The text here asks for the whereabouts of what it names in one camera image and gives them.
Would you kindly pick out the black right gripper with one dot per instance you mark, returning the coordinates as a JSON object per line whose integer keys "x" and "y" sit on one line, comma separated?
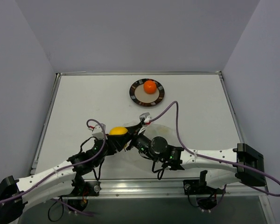
{"x": 135, "y": 136}

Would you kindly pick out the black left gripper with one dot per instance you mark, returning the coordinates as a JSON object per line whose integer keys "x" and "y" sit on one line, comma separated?
{"x": 108, "y": 140}

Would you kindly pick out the clear printed plastic bag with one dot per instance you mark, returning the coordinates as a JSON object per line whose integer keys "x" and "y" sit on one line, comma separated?
{"x": 158, "y": 144}

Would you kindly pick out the yellow fake lemon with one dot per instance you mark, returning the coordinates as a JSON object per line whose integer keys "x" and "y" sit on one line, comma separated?
{"x": 118, "y": 131}

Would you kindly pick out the orange fake persimmon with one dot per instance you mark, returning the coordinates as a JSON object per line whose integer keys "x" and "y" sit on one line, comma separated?
{"x": 149, "y": 87}

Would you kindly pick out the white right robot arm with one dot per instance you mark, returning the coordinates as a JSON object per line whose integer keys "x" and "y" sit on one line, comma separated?
{"x": 241, "y": 164}

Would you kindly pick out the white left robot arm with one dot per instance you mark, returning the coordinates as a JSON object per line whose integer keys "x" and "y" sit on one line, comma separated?
{"x": 64, "y": 179}

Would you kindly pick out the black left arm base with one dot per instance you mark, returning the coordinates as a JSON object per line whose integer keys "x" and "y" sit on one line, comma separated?
{"x": 76, "y": 202}

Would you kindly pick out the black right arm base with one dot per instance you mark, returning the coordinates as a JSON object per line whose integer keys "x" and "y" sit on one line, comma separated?
{"x": 200, "y": 195}

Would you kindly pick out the brown rimmed ceramic plate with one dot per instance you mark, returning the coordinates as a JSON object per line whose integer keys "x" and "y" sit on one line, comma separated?
{"x": 139, "y": 97}

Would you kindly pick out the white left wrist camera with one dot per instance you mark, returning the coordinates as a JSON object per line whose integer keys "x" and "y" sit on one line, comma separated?
{"x": 97, "y": 131}

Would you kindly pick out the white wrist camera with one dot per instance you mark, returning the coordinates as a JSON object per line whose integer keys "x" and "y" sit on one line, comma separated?
{"x": 145, "y": 118}
{"x": 97, "y": 131}

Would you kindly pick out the aluminium front rail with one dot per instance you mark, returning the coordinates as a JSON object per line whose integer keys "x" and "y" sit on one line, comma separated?
{"x": 138, "y": 188}

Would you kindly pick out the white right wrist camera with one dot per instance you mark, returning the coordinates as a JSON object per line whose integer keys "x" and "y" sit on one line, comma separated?
{"x": 145, "y": 118}

